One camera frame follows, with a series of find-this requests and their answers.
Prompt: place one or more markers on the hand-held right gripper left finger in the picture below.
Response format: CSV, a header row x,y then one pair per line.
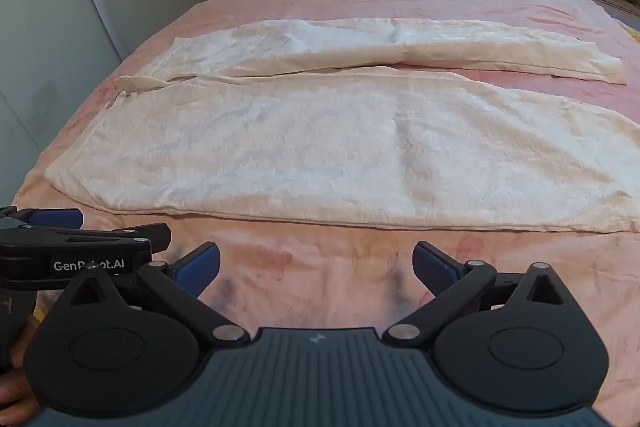
x,y
200,268

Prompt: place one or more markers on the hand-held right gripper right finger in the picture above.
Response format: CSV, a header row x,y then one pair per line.
x,y
434,268

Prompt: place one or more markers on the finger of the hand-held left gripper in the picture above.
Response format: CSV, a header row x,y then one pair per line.
x,y
52,217
152,237

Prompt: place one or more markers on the white wardrobe with flower prints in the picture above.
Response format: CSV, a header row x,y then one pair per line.
x,y
60,7

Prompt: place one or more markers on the person's left hand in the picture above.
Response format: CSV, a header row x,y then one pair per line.
x,y
15,399

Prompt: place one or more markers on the white fleece pants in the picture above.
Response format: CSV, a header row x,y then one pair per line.
x,y
300,147

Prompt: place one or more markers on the pink blanket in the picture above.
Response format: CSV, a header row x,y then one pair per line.
x,y
325,267

